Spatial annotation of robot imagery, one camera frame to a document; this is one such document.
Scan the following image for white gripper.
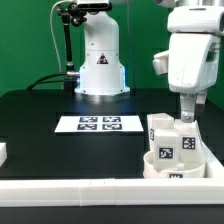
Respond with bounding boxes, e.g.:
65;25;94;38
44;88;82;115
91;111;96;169
168;33;220;123

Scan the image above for white round stool seat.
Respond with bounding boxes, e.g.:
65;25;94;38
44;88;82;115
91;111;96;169
143;151;205;179

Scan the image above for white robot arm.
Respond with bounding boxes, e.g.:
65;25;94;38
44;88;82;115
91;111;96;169
75;0;224;122

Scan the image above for white sheet with tags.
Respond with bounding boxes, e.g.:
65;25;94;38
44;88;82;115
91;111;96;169
55;115;143;133

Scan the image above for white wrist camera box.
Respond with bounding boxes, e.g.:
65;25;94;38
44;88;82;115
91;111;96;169
152;51;169;75

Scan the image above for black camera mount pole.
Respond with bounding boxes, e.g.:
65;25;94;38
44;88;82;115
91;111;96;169
57;2;87;93

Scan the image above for black cables at base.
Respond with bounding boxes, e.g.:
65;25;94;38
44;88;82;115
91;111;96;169
26;72;78;91

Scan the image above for white cable on pole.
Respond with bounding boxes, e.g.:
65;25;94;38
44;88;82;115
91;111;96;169
49;0;78;74

